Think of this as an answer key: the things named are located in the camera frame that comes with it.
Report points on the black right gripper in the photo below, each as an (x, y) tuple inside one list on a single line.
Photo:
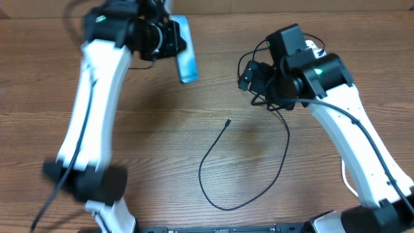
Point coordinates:
[(261, 74)]

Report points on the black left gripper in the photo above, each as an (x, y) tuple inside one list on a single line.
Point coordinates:
[(171, 43)]

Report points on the blue Galaxy smartphone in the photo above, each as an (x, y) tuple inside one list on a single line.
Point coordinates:
[(185, 59)]

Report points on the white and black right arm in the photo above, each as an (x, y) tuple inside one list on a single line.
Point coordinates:
[(302, 72)]

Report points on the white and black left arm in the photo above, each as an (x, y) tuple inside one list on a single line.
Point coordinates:
[(113, 33)]

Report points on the white power strip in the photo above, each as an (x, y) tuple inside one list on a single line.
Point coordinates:
[(318, 52)]

